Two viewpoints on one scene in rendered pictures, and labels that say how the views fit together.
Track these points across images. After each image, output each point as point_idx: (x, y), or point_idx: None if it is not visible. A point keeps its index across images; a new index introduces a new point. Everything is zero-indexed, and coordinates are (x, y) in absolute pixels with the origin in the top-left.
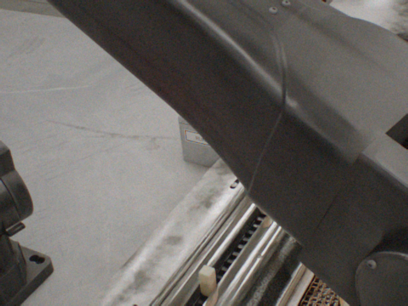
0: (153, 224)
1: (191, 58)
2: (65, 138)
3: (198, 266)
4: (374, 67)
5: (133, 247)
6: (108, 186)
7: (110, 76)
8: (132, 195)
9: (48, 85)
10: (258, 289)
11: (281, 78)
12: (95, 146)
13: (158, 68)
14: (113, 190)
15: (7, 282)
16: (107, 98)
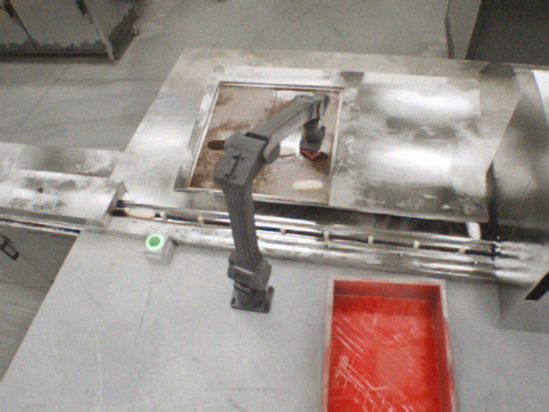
0: (208, 260)
1: (304, 113)
2: (151, 324)
3: None
4: (303, 99)
5: (222, 262)
6: (187, 287)
7: (87, 331)
8: (192, 275)
9: (93, 364)
10: None
11: (310, 104)
12: (158, 306)
13: (302, 120)
14: (190, 283)
15: None
16: (112, 321)
